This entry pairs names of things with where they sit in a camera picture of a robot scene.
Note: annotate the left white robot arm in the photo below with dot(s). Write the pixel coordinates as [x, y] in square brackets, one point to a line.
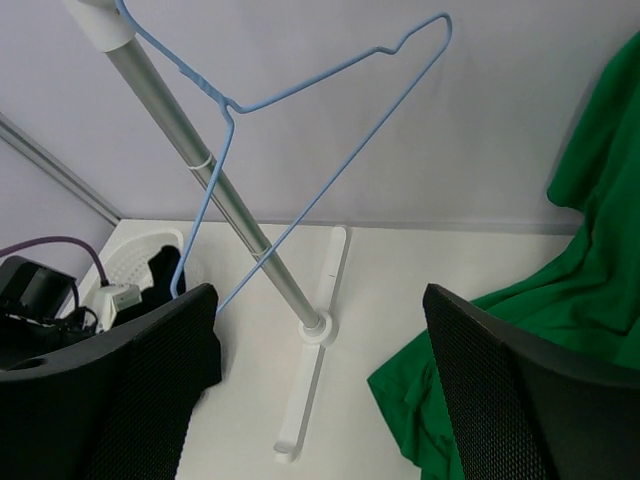
[40, 311]

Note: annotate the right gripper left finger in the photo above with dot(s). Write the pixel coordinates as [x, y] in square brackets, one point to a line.
[116, 405]

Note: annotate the white perforated basket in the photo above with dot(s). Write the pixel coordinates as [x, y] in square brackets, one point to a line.
[126, 254]

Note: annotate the black t shirt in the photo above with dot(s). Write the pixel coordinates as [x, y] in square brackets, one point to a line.
[162, 268]

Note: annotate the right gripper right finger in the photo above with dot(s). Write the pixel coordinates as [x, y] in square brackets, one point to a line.
[522, 407]

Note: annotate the blue wire hanger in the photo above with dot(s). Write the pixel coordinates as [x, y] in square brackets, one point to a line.
[384, 142]

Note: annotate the green t shirt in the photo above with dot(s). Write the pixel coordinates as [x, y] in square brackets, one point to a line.
[586, 299]

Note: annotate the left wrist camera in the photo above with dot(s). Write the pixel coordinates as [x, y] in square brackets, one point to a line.
[107, 302]

